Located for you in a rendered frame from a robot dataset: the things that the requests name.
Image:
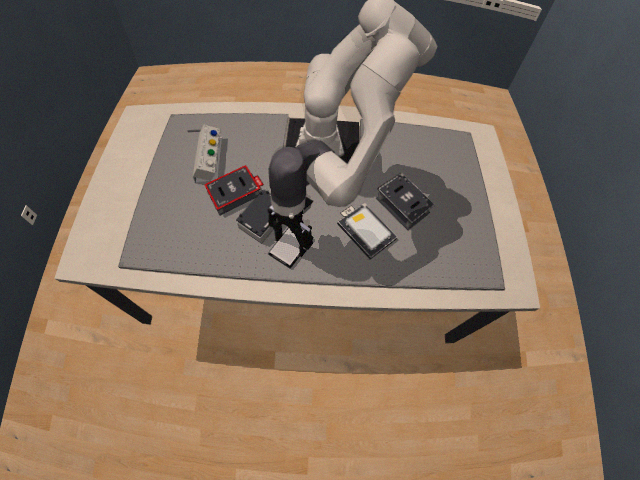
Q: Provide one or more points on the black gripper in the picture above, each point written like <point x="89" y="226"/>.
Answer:
<point x="302" y="232"/>

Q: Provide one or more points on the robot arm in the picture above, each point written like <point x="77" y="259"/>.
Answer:
<point x="394" y="59"/>

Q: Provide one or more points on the white operator button panel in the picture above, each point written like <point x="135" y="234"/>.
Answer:
<point x="205" y="161"/>

